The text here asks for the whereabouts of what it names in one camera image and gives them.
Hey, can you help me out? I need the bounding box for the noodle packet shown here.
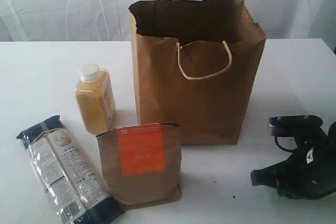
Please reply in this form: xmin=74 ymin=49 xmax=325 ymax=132
xmin=16 ymin=115 xmax=124 ymax=223

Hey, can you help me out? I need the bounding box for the brown paper shopping bag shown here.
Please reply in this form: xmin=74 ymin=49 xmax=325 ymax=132
xmin=129 ymin=0 xmax=266 ymax=145

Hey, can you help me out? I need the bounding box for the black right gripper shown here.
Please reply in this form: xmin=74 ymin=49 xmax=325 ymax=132
xmin=250 ymin=140 xmax=335 ymax=200

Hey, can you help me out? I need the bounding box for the brown pouch with orange label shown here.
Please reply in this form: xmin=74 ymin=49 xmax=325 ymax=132
xmin=96 ymin=122 xmax=182 ymax=210

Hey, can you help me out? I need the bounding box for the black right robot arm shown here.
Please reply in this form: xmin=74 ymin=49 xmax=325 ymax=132
xmin=250 ymin=116 xmax=335 ymax=200

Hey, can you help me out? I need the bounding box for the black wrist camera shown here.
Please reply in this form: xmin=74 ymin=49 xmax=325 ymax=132
xmin=268 ymin=115 xmax=323 ymax=137

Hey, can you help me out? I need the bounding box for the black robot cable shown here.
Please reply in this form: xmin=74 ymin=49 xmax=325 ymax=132
xmin=272 ymin=136 xmax=295 ymax=154

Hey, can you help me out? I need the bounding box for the yellow millet plastic bottle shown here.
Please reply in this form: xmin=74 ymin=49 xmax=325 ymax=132
xmin=75 ymin=63 xmax=116 ymax=134

